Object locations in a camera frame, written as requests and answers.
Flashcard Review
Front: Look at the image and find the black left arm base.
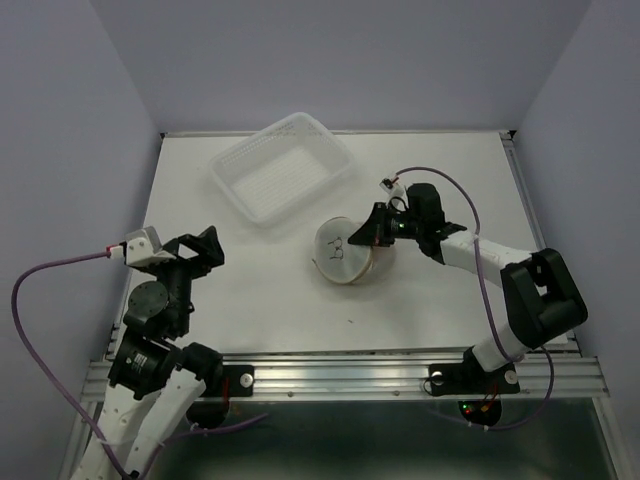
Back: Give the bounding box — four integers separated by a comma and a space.
186, 364, 255, 429

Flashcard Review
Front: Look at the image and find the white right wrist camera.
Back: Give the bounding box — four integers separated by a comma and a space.
380, 176, 407, 210

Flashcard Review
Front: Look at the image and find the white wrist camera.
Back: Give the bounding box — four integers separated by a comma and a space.
380, 176, 407, 210
106, 226, 176, 268

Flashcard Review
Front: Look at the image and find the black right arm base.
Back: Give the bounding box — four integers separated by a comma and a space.
423, 363, 520, 429

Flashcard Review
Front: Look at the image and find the white perforated plastic basket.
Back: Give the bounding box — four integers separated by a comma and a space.
209, 112, 355, 227

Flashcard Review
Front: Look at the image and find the white mesh laundry bag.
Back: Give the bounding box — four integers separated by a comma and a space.
312, 216, 397, 286

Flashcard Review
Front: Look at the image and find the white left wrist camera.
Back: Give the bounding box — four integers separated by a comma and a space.
106, 226, 176, 268

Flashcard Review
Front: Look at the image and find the aluminium front rail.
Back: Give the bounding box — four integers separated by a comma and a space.
80, 350, 609, 404

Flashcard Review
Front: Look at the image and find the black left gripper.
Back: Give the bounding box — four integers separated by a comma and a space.
144, 223, 225, 332

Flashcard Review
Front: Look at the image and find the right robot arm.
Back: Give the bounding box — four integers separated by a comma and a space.
348, 183, 588, 390

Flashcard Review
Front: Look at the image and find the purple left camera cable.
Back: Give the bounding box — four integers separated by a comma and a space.
10, 251, 269, 476

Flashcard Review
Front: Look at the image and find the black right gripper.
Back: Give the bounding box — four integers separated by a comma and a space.
346, 202, 422, 247

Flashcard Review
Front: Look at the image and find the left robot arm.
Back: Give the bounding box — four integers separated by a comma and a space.
73, 226, 225, 479

